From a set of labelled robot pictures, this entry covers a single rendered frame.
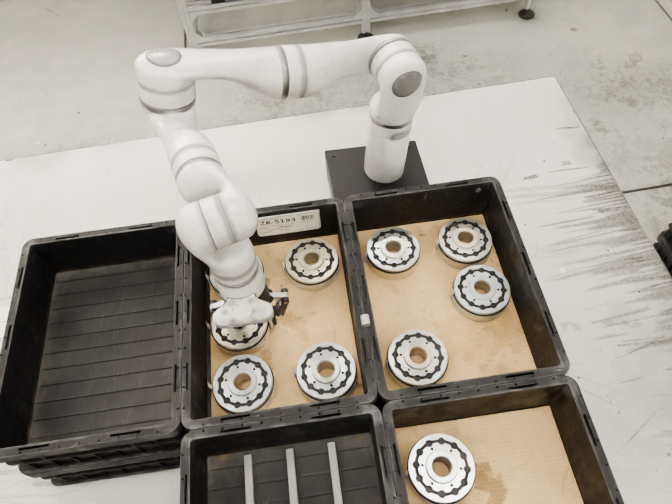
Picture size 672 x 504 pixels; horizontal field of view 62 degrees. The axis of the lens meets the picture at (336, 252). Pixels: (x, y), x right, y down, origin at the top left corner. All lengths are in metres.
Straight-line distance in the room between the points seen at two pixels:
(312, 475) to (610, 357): 0.63
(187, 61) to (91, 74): 2.16
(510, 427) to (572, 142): 0.82
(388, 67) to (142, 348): 0.68
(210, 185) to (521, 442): 0.63
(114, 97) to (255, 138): 1.50
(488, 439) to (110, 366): 0.67
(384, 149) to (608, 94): 1.79
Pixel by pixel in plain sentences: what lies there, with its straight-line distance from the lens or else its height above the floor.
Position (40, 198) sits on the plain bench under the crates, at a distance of 1.58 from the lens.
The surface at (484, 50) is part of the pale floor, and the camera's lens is 2.94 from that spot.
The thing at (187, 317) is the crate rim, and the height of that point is 0.93.
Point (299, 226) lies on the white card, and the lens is 1.09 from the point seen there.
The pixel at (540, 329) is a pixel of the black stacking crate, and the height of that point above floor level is 0.90.
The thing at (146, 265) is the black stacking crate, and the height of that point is 0.83.
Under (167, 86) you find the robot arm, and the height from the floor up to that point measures 1.18.
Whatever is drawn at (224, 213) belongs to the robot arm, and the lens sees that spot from 0.72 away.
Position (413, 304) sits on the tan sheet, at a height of 0.83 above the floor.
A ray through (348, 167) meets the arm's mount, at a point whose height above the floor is 0.78.
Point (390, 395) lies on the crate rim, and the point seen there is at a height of 0.93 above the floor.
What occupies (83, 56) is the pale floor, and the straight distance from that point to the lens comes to 3.24.
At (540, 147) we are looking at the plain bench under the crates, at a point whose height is 0.70.
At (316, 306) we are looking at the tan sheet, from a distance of 1.04.
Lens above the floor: 1.75
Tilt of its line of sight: 57 degrees down
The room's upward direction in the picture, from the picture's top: 5 degrees counter-clockwise
